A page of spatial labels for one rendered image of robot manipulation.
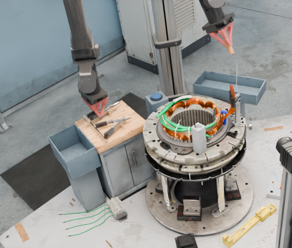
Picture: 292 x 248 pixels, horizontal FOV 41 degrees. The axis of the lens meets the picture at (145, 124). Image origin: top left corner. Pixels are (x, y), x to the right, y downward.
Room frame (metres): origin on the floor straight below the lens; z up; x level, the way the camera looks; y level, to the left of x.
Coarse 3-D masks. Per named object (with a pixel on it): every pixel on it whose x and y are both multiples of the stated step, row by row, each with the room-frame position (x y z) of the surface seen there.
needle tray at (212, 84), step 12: (204, 72) 1.32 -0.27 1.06; (216, 72) 1.29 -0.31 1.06; (204, 84) 1.29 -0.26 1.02; (216, 84) 1.27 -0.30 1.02; (228, 84) 1.25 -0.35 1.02; (240, 84) 1.23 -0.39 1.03; (252, 84) 1.21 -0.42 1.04; (264, 84) 1.16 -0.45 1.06; (216, 96) 1.18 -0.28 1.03; (228, 96) 1.16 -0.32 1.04; (240, 96) 1.13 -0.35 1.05; (252, 96) 1.10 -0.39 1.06; (240, 108) 1.17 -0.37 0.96
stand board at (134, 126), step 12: (120, 108) 1.17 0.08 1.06; (84, 120) 1.14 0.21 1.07; (96, 120) 1.12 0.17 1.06; (108, 120) 1.11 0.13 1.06; (132, 120) 1.08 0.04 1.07; (144, 120) 1.07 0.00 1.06; (84, 132) 1.06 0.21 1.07; (96, 132) 1.05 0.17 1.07; (120, 132) 1.03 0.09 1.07; (132, 132) 1.02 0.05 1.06; (96, 144) 0.99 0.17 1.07; (108, 144) 0.98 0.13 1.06
